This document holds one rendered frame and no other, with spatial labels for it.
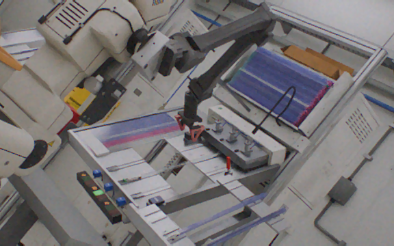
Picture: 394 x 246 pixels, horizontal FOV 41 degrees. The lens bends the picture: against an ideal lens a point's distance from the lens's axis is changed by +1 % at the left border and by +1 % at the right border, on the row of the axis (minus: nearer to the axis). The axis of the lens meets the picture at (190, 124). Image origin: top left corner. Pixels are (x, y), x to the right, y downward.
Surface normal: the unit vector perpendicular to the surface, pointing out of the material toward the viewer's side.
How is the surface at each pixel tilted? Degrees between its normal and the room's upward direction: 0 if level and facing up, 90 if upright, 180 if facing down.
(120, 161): 44
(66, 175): 90
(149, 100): 90
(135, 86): 90
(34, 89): 82
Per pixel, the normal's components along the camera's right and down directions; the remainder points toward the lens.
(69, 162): 0.55, 0.43
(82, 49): 0.71, 0.57
